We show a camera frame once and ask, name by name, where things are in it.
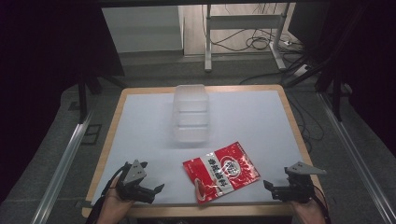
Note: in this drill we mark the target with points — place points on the white metal desk frame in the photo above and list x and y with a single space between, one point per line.
243 21

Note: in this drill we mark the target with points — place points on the dark curtain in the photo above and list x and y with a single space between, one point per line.
370 62
46 62

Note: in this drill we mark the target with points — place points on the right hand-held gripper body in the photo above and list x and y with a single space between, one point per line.
299 183

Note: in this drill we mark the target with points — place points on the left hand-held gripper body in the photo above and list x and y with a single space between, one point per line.
134 179

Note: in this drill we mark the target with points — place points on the red and white sauce packet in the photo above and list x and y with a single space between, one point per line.
221 173

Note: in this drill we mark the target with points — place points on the white power strip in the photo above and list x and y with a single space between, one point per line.
301 70

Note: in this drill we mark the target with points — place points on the black floor socket plate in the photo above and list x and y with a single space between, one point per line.
91 134

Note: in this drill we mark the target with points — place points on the white table mat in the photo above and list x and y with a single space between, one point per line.
149 130

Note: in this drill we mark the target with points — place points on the aluminium rail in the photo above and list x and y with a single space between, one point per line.
358 158
59 174

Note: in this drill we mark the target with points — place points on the person's left hand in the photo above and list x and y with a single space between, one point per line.
114 207

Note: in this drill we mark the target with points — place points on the clear plastic storage box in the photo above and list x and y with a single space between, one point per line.
190 115

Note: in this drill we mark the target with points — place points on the white cabinet panel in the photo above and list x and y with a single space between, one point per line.
143 29

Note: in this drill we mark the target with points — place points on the person's right hand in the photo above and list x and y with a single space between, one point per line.
308 213

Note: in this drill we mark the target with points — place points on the black metal stand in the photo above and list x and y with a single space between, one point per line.
82 99
336 99

